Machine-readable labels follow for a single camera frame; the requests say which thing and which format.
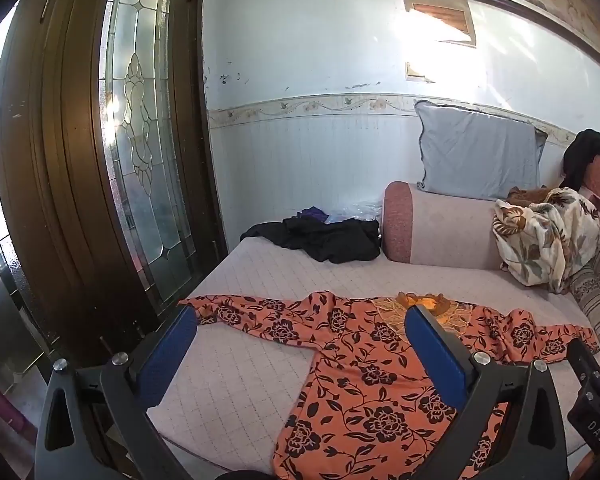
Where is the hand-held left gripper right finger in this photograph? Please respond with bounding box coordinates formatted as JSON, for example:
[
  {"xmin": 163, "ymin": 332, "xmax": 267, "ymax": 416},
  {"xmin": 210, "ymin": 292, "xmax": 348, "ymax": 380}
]
[{"xmin": 404, "ymin": 304, "xmax": 571, "ymax": 480}]

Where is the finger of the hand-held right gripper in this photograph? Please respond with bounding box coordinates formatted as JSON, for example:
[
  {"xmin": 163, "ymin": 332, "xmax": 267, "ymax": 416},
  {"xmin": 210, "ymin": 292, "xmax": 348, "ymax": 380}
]
[{"xmin": 565, "ymin": 336, "xmax": 600, "ymax": 392}]

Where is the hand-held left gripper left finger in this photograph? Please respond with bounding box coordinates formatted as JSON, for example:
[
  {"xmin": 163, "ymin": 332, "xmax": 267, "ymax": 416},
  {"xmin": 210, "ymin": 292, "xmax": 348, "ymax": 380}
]
[{"xmin": 34, "ymin": 304, "xmax": 231, "ymax": 480}]

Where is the orange floral top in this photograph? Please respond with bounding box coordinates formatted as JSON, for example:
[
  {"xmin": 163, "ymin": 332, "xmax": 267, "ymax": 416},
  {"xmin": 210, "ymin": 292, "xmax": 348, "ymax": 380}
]
[{"xmin": 179, "ymin": 291, "xmax": 600, "ymax": 480}]

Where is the pink quilted bed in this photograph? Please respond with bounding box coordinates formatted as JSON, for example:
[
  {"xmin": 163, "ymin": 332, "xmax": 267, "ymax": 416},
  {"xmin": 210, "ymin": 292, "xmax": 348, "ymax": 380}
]
[{"xmin": 145, "ymin": 235, "xmax": 600, "ymax": 461}]

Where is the pink bolster pillow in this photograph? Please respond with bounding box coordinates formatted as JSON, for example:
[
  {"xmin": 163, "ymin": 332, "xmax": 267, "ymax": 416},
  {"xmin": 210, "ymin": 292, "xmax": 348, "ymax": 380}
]
[{"xmin": 382, "ymin": 181, "xmax": 511, "ymax": 272}]

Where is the cream floral blanket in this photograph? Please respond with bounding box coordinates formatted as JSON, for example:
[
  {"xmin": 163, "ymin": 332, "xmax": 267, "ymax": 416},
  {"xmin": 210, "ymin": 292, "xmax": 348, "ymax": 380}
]
[{"xmin": 491, "ymin": 187, "xmax": 600, "ymax": 295}]

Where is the black cloth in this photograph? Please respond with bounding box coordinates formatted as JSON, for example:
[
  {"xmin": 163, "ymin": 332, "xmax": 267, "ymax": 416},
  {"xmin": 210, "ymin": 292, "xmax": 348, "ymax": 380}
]
[{"xmin": 240, "ymin": 216, "xmax": 382, "ymax": 265}]

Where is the clear plastic bag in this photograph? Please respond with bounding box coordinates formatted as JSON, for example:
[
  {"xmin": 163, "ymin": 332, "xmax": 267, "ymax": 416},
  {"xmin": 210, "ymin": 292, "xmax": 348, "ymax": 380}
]
[{"xmin": 327, "ymin": 201, "xmax": 383, "ymax": 223}]

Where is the brown cloth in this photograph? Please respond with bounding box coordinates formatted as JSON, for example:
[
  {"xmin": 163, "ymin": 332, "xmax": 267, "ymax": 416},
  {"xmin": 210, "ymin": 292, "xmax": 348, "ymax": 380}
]
[{"xmin": 507, "ymin": 186, "xmax": 551, "ymax": 206}]

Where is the black garment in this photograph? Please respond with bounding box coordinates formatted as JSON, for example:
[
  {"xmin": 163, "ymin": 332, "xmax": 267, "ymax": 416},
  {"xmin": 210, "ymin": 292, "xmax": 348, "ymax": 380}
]
[{"xmin": 560, "ymin": 129, "xmax": 600, "ymax": 192}]

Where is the grey-blue pillow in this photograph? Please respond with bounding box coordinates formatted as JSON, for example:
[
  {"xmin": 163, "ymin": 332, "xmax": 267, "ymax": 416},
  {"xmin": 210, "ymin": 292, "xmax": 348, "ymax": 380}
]
[{"xmin": 414, "ymin": 100, "xmax": 549, "ymax": 200}]

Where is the wooden door with leaded glass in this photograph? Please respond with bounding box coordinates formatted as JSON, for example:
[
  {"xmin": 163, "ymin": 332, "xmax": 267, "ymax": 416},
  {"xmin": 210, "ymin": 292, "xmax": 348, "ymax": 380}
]
[{"xmin": 0, "ymin": 0, "xmax": 228, "ymax": 376}]

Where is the framed wall panel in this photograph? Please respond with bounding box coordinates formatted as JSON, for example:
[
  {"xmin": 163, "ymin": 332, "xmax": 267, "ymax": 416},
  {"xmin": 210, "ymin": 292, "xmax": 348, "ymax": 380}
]
[{"xmin": 401, "ymin": 0, "xmax": 477, "ymax": 48}]

